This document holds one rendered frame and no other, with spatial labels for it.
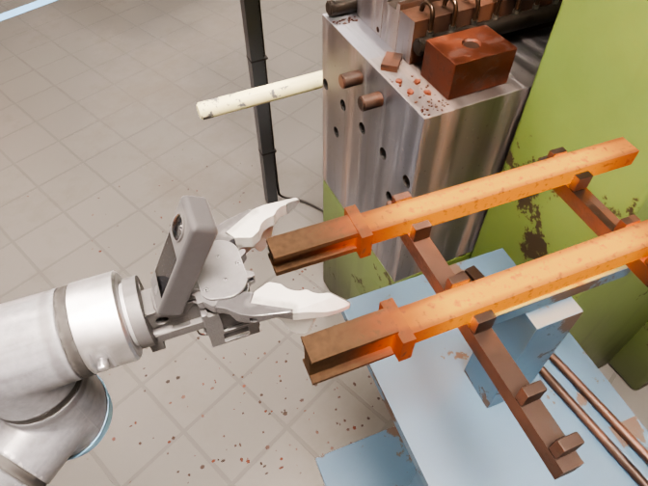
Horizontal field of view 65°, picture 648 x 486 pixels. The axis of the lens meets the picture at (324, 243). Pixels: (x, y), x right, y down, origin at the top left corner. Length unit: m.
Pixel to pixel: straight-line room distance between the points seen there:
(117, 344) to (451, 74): 0.62
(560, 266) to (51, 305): 0.48
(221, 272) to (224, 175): 1.62
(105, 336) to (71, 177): 1.82
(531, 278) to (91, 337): 0.41
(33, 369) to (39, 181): 1.85
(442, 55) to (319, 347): 0.57
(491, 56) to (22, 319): 0.73
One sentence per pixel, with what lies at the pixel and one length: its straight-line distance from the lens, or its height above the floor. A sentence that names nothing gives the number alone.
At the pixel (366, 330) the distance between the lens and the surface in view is 0.45.
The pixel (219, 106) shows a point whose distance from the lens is 1.36.
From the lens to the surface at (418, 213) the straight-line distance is 0.55.
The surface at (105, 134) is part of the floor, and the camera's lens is 2.46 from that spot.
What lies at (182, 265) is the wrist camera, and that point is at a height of 1.05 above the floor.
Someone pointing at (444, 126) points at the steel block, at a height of 0.89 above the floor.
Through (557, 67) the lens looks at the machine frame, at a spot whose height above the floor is 0.98.
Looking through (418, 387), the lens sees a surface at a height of 0.74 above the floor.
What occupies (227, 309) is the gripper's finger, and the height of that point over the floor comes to 1.00.
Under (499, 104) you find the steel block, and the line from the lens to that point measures 0.93.
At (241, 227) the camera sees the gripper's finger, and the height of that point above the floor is 1.00.
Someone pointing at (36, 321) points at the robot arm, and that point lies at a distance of 0.51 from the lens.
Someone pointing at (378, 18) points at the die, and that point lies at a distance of 1.03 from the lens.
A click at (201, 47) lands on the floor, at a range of 2.94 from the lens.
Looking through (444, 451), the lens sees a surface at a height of 0.74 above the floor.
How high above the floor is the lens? 1.40
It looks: 50 degrees down
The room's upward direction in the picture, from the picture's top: straight up
